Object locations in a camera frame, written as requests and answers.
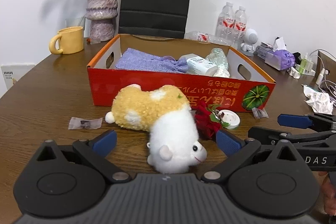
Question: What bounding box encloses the white robot toy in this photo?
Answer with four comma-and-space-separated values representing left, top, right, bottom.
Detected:
241, 28, 259, 56

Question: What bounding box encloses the white wet wipes canister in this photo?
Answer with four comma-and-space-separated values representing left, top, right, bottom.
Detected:
179, 54, 221, 76

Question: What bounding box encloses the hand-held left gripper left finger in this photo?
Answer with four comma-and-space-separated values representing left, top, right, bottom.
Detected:
35, 129, 132, 184

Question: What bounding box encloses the clear water bottle red label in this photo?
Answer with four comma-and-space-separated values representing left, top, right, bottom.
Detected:
232, 6, 248, 44
216, 2, 235, 39
184, 31, 218, 43

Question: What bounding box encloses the purple tissue pack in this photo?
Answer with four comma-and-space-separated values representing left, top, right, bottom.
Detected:
265, 37, 297, 71

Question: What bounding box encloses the white and yellow plush toy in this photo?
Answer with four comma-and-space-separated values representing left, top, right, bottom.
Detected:
105, 84, 208, 174

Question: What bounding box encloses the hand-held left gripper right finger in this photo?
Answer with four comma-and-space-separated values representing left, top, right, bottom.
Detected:
202, 128, 300, 184

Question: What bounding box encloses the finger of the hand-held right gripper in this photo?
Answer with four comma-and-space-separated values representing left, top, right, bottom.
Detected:
248, 126, 336, 149
278, 112, 336, 133

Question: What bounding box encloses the clear iridescent plastic wrapper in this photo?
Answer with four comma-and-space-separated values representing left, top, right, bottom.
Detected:
205, 48, 229, 69

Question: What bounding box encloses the clear glass cup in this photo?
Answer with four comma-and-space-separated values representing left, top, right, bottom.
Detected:
65, 17, 87, 28

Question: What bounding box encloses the small clear candy wrapper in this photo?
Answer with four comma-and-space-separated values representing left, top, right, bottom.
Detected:
251, 107, 269, 119
68, 117, 103, 130

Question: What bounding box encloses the red artificial rose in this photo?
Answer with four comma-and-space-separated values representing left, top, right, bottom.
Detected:
193, 105, 227, 140

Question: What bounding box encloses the purple drawstring pouch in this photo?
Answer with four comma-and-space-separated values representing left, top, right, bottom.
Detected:
115, 48, 189, 73

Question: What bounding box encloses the person's right hand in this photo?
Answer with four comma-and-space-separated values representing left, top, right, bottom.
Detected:
319, 173, 336, 215

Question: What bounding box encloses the white round cap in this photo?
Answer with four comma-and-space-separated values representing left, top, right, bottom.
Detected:
218, 109, 240, 130

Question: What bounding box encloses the yellow mug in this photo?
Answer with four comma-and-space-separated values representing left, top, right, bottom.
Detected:
49, 26, 84, 55

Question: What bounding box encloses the white carton by wall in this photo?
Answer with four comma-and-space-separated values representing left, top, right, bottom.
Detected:
0, 64, 36, 90

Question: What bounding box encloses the red cardboard box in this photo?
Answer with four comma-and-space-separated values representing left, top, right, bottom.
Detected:
87, 34, 276, 112

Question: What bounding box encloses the green small bottles set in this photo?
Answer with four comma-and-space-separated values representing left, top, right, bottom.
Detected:
298, 53, 315, 75

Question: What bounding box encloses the white spray bottle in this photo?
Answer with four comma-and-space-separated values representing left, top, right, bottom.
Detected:
316, 68, 326, 85

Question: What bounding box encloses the white tissue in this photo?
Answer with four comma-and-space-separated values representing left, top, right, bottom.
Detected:
214, 67, 231, 77

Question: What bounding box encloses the crumpled white paper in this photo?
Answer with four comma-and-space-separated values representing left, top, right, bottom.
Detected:
302, 84, 334, 115

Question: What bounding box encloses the grey small box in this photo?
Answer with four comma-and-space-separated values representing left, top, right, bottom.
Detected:
255, 42, 273, 59

